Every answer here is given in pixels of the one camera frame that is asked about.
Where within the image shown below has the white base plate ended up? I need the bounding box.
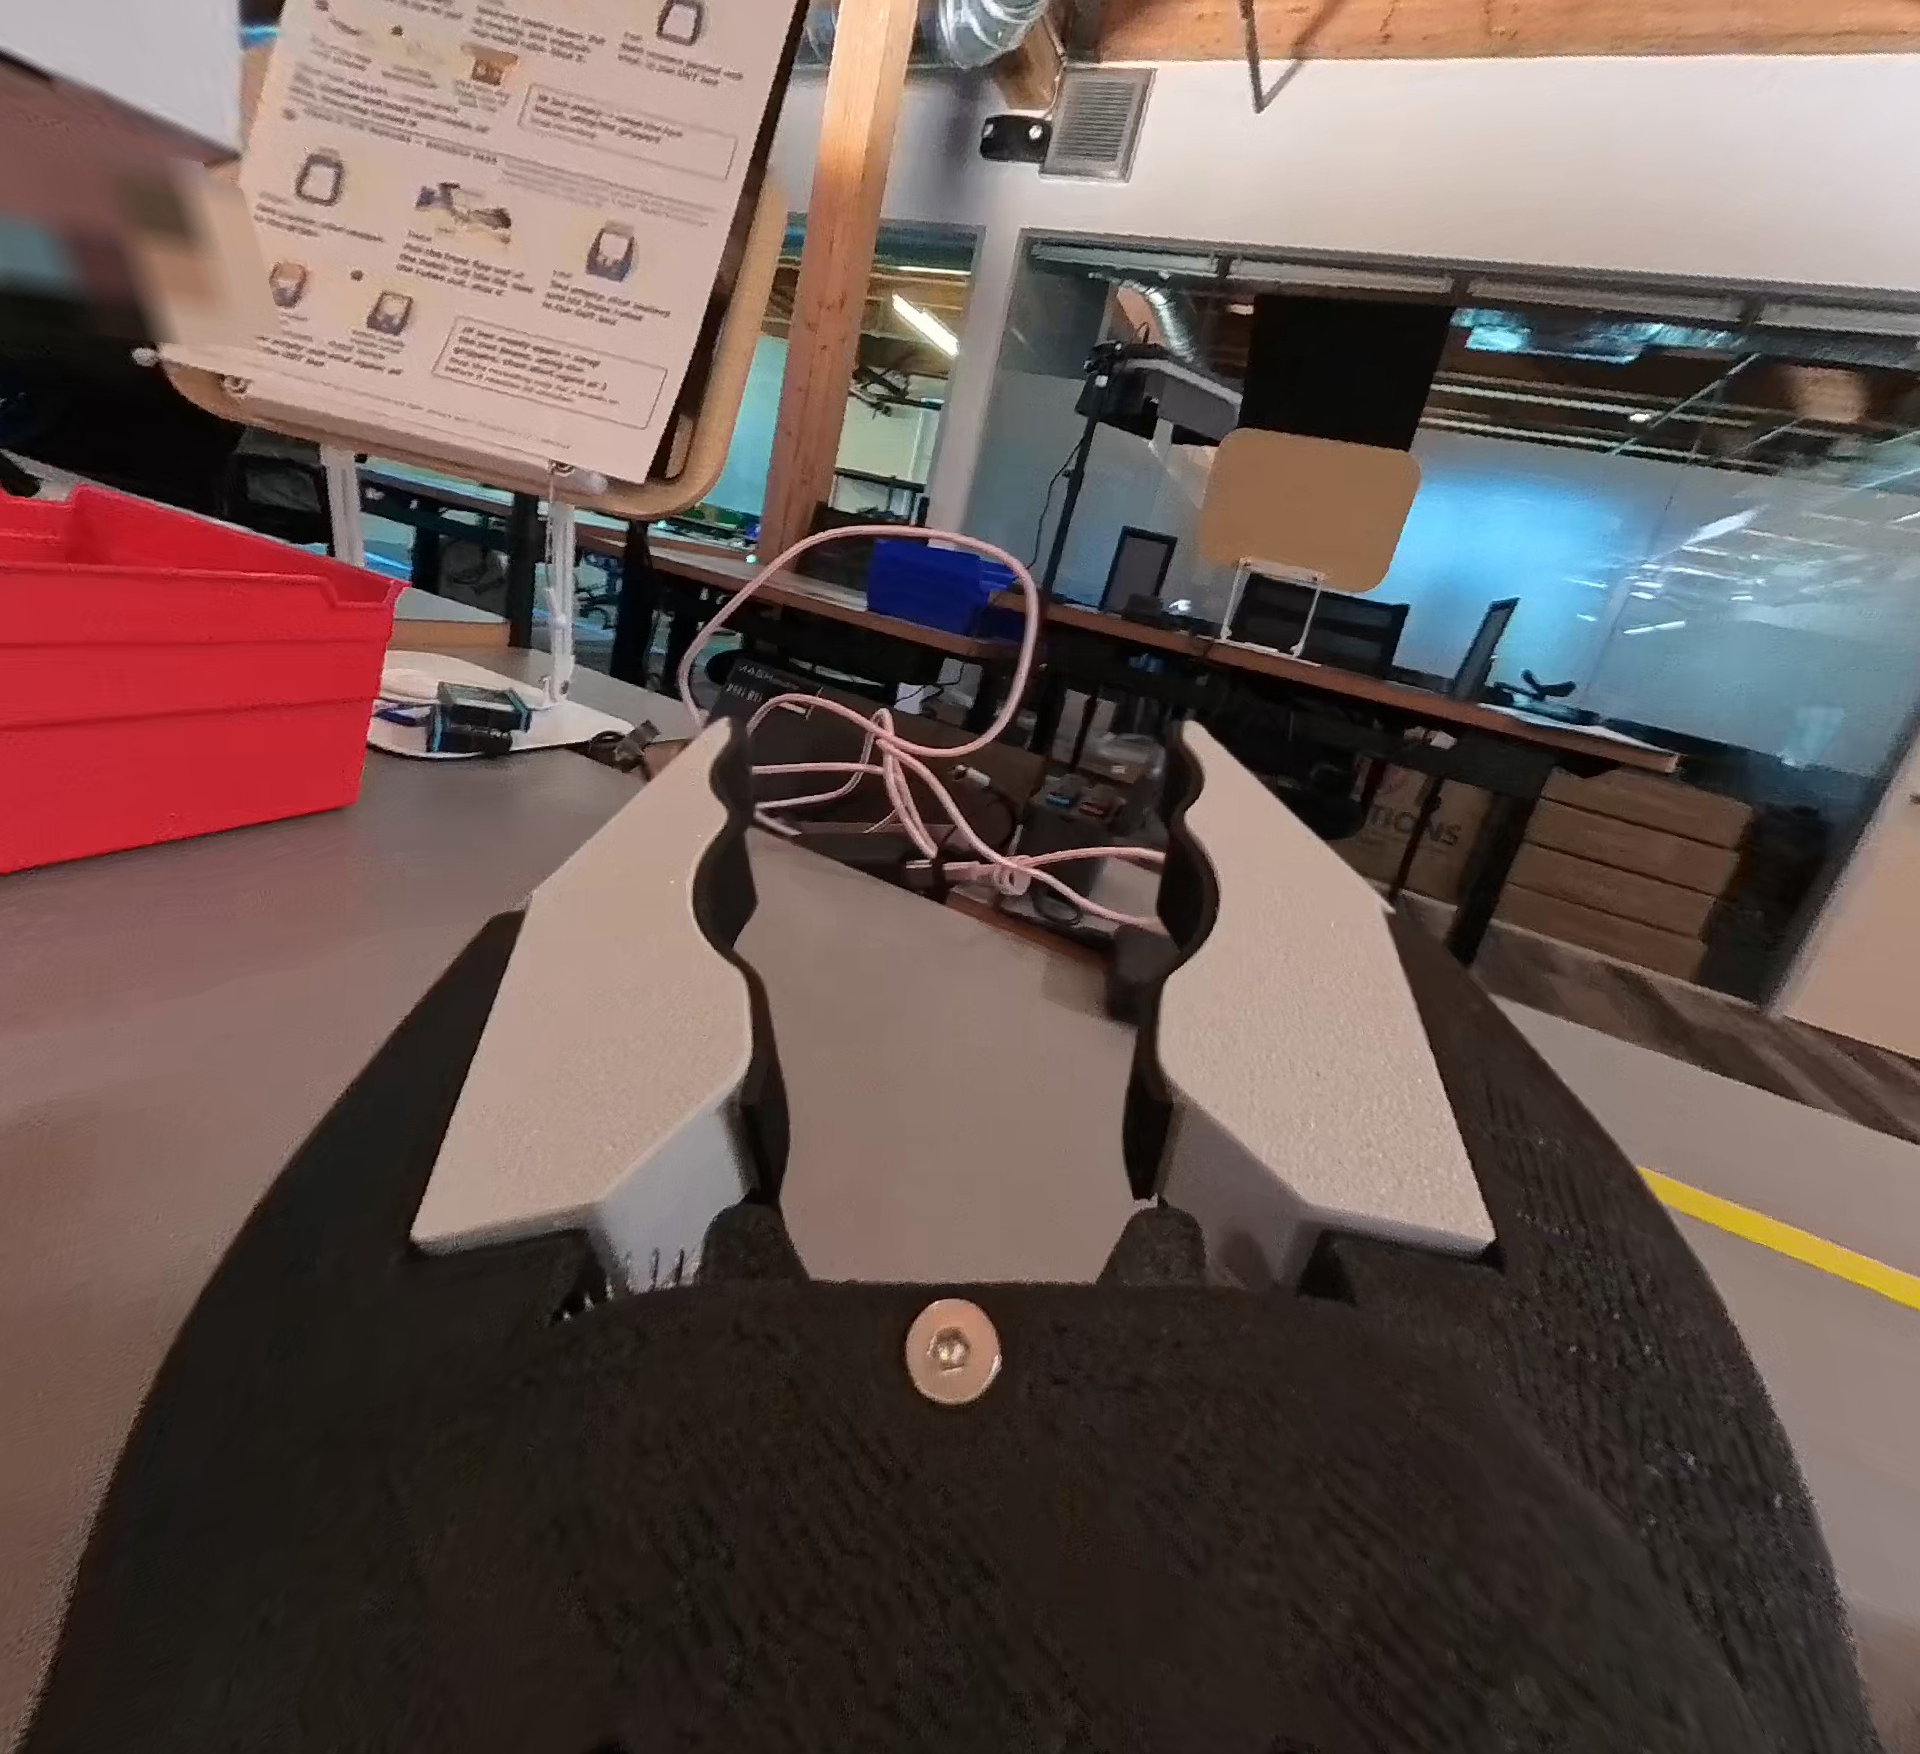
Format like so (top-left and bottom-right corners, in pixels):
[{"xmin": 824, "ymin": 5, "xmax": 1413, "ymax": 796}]
[{"xmin": 366, "ymin": 647, "xmax": 659, "ymax": 761}]

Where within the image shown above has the black tripod with camera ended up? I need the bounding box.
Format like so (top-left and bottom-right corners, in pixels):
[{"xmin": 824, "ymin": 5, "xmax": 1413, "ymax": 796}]
[{"xmin": 1037, "ymin": 343, "xmax": 1246, "ymax": 602}]

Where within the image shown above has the clear acrylic stand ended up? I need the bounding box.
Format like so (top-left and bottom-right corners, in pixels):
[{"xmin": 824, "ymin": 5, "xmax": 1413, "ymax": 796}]
[{"xmin": 325, "ymin": 442, "xmax": 583, "ymax": 708}]

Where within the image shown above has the black monitor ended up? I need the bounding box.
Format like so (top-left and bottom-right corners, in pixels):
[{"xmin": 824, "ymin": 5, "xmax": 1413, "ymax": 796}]
[
  {"xmin": 1443, "ymin": 592, "xmax": 1521, "ymax": 708},
  {"xmin": 1102, "ymin": 528, "xmax": 1186, "ymax": 616}
]

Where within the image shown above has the tan rounded board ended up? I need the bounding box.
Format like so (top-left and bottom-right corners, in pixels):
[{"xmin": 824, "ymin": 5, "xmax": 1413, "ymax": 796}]
[{"xmin": 1200, "ymin": 428, "xmax": 1426, "ymax": 592}]

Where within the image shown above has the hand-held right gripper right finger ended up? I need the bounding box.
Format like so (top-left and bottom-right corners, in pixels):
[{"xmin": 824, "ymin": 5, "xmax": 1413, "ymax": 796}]
[{"xmin": 1122, "ymin": 720, "xmax": 1501, "ymax": 1294}]

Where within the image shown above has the stack of cardboard boxes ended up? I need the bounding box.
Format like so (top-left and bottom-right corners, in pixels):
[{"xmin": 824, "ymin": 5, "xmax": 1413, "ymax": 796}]
[{"xmin": 1334, "ymin": 750, "xmax": 1760, "ymax": 988}]

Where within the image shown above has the pink cable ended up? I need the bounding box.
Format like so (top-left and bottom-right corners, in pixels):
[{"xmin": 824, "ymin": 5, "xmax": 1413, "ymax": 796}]
[{"xmin": 681, "ymin": 523, "xmax": 1188, "ymax": 936}]

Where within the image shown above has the long wooden table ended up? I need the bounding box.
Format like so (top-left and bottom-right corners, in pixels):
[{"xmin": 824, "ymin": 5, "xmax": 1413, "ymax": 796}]
[{"xmin": 646, "ymin": 534, "xmax": 1687, "ymax": 966}]

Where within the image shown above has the blue storage bin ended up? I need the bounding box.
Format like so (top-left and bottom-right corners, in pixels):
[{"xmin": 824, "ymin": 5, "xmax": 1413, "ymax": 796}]
[{"xmin": 865, "ymin": 538, "xmax": 1028, "ymax": 628}]

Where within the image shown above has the black hanging panel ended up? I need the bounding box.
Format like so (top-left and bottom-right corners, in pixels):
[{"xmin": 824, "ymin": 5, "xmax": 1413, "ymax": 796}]
[{"xmin": 1246, "ymin": 291, "xmax": 1453, "ymax": 455}]

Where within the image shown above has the small black device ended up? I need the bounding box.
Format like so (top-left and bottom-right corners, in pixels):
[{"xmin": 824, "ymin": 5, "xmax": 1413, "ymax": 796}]
[{"xmin": 430, "ymin": 680, "xmax": 536, "ymax": 755}]

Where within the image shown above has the plain wooden post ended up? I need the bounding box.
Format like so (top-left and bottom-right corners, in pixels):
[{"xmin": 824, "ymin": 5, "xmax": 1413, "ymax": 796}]
[{"xmin": 754, "ymin": 0, "xmax": 947, "ymax": 557}]

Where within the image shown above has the printed instruction sheet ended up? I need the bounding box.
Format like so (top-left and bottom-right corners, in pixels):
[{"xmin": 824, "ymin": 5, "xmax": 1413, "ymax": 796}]
[{"xmin": 238, "ymin": 0, "xmax": 853, "ymax": 487}]

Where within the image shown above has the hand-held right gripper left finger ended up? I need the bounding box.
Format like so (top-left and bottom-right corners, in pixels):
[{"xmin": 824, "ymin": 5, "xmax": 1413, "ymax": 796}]
[{"xmin": 409, "ymin": 720, "xmax": 795, "ymax": 1297}]

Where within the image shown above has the red plastic bin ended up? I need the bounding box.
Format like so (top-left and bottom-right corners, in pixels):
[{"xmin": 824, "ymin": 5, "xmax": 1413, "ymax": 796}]
[{"xmin": 0, "ymin": 478, "xmax": 409, "ymax": 873}]

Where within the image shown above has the grey wall vent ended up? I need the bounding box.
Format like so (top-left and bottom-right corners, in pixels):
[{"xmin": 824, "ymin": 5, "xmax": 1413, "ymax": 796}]
[{"xmin": 1043, "ymin": 67, "xmax": 1155, "ymax": 185}]

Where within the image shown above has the wooden sheet board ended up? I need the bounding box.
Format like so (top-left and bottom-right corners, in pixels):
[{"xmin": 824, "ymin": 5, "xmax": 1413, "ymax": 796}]
[{"xmin": 152, "ymin": 169, "xmax": 795, "ymax": 528}]

